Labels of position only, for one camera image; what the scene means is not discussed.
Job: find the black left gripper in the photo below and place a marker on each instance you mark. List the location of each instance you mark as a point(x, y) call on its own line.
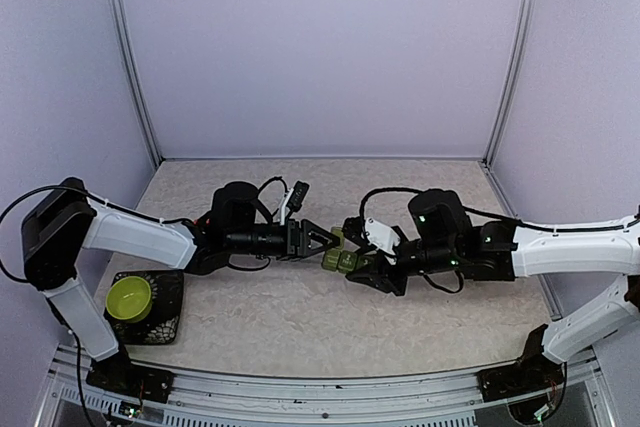
point(297, 238)

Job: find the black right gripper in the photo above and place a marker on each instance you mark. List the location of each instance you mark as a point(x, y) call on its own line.
point(383, 279)

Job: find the green pill organizer box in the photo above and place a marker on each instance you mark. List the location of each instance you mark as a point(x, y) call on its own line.
point(340, 260)

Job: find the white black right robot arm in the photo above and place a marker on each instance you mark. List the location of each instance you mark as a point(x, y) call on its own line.
point(505, 249)

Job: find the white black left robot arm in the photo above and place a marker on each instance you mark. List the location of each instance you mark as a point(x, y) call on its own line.
point(70, 219)

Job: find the black patterned square plate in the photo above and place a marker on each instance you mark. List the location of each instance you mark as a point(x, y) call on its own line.
point(161, 325)

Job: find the green bowl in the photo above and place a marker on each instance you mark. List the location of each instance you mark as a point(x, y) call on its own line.
point(129, 299)

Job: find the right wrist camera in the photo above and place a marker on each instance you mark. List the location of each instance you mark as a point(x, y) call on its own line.
point(381, 236)

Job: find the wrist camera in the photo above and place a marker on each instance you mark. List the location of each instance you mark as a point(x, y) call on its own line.
point(296, 196)
point(381, 236)

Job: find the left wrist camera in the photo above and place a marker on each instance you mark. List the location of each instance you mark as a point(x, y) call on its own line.
point(296, 196)

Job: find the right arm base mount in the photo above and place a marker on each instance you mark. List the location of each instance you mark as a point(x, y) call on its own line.
point(530, 372)

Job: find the front aluminium rail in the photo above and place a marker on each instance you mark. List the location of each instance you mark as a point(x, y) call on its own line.
point(201, 398)

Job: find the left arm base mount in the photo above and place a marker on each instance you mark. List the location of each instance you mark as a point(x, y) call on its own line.
point(136, 381)

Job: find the right aluminium frame post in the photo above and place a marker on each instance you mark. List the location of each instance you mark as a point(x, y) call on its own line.
point(516, 59)

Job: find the aluminium frame post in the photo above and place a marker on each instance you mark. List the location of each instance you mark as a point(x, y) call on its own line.
point(141, 111)
point(516, 59)

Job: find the left aluminium frame post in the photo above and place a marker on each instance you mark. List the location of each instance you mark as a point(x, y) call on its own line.
point(141, 111)

